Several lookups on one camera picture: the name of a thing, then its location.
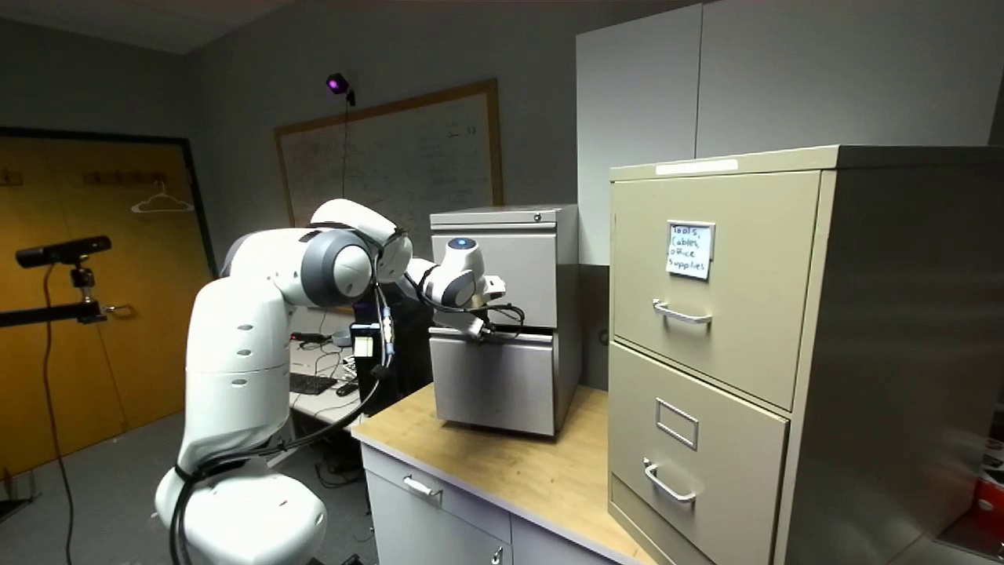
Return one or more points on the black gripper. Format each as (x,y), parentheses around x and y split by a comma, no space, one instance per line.
(507,312)

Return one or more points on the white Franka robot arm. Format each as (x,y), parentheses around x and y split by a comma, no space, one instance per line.
(238,355)

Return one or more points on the gray cabinet drawer with lock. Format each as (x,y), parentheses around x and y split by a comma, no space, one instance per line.
(531,268)

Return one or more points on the gray file cabinet body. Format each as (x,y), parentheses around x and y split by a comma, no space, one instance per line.
(570,304)

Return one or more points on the gray desk base cabinet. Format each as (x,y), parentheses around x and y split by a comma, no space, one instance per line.
(429,523)

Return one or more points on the beige drawer with paper label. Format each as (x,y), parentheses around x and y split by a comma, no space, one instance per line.
(753,314)

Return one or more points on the beige drawer with empty holder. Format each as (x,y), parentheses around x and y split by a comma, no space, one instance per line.
(732,483)

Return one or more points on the beige file cabinet body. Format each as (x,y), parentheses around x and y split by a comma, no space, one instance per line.
(898,346)

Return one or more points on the wood framed whiteboard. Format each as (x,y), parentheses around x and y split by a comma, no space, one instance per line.
(419,158)

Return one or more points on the white handwritten paper label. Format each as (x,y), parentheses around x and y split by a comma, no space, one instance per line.
(690,249)

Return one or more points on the black keyboard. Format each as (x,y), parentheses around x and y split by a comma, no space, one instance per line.
(313,383)

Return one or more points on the yellow wooden door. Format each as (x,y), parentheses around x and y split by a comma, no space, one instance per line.
(125,314)

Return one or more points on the red object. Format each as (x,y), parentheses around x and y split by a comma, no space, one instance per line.
(990,508)

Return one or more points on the metal label holder frame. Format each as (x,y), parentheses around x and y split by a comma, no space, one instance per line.
(680,421)

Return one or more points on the white wall cabinet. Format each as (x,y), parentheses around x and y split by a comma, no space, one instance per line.
(647,128)

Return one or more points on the camera with purple light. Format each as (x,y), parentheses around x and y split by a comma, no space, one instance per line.
(341,85)

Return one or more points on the black bar camera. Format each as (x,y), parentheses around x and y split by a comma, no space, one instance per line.
(64,252)

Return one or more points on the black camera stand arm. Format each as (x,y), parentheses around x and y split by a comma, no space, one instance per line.
(52,312)

